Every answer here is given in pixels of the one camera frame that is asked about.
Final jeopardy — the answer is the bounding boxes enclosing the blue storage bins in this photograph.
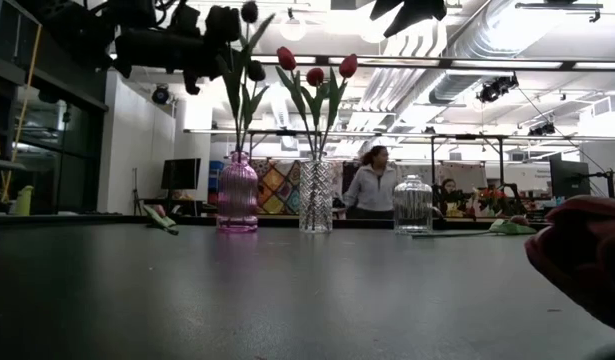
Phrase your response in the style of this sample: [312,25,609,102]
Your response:
[209,159,220,204]

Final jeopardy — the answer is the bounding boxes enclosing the yellow hanging cable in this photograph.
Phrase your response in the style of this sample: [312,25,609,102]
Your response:
[0,23,43,201]

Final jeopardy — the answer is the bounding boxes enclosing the colourful patchwork quilt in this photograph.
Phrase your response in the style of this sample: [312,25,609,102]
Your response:
[250,159,302,215]

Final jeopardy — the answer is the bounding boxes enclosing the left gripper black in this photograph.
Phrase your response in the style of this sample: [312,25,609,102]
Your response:
[114,2,242,95]

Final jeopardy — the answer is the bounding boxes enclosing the tall clear crystal vase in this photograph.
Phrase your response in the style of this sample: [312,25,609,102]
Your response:
[298,152,334,234]

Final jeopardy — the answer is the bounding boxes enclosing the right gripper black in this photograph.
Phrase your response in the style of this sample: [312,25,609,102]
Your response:
[369,0,448,39]

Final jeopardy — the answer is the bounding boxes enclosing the black track spotlight cluster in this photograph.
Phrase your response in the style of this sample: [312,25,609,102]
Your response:
[476,74,519,104]

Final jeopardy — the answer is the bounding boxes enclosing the round white globe lamp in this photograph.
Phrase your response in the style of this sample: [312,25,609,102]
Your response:
[279,13,308,42]

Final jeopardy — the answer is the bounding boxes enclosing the person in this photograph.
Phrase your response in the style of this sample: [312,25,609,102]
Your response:
[342,145,401,220]
[439,178,461,206]

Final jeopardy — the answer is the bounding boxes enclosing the short clear ribbed glass vase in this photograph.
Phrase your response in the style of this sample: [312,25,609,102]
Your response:
[392,174,434,236]

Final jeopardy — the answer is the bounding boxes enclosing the yellow-green bottle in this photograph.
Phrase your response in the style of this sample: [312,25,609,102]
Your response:
[12,185,35,217]

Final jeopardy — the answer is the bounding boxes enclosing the black tripod stand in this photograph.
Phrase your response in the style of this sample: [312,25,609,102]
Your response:
[131,168,142,214]

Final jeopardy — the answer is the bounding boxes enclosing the pink ribbed glass vase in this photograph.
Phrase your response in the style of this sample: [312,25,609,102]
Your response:
[216,150,259,234]

